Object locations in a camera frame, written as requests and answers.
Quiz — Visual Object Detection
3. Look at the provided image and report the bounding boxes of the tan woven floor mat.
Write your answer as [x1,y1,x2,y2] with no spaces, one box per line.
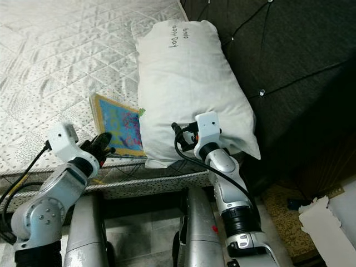
[261,184,347,263]

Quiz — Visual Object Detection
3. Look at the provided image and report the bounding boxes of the white pillow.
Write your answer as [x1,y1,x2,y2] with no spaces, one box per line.
[132,21,261,169]

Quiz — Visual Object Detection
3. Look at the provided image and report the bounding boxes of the silver left robot leg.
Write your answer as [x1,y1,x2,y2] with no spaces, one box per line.
[62,192,111,267]

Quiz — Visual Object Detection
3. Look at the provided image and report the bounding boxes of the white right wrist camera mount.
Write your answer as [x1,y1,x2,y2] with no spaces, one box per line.
[195,111,224,157]

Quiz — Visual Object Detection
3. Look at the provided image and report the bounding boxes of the silver right robot leg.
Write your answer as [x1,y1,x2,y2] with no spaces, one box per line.
[177,186,228,267]

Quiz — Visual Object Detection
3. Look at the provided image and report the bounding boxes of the white torn paper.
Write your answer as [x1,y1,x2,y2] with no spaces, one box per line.
[299,195,347,263]

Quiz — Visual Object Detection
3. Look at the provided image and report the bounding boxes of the colourful picture book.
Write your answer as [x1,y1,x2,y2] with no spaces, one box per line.
[89,92,146,160]

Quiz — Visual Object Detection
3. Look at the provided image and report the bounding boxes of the silver robot leg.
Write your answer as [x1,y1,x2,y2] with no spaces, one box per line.
[177,186,228,267]
[62,192,111,267]

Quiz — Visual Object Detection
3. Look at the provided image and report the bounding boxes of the grey quilted mattress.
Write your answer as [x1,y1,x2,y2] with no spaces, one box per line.
[0,0,219,202]

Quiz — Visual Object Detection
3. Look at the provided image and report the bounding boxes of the dark padded headboard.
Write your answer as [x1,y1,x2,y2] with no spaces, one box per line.
[181,0,356,202]

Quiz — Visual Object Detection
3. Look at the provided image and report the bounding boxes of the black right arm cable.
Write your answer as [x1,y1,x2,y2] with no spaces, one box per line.
[171,123,261,220]

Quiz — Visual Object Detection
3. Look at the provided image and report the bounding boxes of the small black object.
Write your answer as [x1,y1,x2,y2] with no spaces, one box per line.
[288,199,307,211]

